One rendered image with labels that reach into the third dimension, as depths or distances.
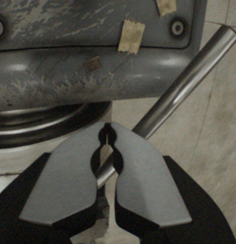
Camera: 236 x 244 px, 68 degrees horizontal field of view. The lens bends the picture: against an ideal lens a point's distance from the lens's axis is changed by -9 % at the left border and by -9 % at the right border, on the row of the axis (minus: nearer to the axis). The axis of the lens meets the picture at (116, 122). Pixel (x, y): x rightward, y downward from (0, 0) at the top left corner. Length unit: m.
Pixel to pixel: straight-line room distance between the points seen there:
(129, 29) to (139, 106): 1.58
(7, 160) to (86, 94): 0.11
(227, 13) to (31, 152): 2.06
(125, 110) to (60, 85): 1.54
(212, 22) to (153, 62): 1.82
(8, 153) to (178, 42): 0.21
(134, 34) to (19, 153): 0.17
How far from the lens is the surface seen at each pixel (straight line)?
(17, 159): 0.23
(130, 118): 1.76
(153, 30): 0.18
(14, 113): 0.26
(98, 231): 0.93
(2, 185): 0.26
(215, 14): 2.02
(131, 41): 0.17
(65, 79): 0.17
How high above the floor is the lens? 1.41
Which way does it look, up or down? 55 degrees down
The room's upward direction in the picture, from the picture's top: 146 degrees clockwise
